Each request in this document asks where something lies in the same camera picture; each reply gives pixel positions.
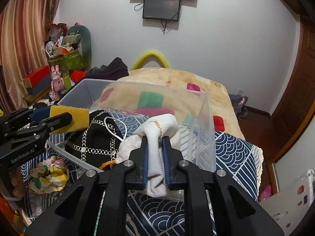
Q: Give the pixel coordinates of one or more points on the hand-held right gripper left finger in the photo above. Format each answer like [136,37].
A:
[145,161]

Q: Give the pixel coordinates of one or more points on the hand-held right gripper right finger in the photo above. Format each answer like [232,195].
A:
[166,163]

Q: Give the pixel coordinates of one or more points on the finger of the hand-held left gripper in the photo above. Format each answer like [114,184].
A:
[59,123]
[40,113]

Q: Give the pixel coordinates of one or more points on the yellow sponge cloth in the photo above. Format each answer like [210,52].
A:
[73,120]

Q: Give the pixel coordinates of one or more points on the white cloth pouch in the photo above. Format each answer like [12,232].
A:
[153,132]

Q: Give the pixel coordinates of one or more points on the clear plastic storage box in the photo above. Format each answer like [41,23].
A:
[196,127]

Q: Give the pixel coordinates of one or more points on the person's left hand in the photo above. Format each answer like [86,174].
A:
[17,184]

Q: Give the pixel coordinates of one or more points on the floral scrunchie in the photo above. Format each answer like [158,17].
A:
[49,174]

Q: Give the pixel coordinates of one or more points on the pink rabbit doll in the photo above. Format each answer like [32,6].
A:
[57,82]

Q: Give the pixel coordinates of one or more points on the red box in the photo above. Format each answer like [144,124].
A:
[37,75]

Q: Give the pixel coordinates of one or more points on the green box of clutter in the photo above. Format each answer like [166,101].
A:
[69,61]

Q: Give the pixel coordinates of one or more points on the blue wave-pattern blanket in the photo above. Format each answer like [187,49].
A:
[236,157]

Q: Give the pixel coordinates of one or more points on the striped brown curtain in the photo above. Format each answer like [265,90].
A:
[24,41]

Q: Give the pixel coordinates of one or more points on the dark clothes pile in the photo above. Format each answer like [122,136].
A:
[110,70]

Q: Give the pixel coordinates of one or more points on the beige printed blanket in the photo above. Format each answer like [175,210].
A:
[177,81]

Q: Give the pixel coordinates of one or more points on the grey-green plush pillow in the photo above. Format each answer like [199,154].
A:
[85,40]

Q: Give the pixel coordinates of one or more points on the dark backpack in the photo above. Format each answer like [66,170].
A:
[240,105]

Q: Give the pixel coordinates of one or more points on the pink plush toy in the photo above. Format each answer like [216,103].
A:
[266,192]

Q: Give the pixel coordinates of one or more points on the yellow foam noodle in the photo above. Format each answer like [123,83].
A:
[149,55]

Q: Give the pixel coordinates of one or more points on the white appliance with stickers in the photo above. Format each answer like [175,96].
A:
[290,199]

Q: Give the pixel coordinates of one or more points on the wooden door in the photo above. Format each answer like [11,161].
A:
[297,83]

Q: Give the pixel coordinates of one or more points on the small black monitor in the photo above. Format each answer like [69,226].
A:
[161,7]

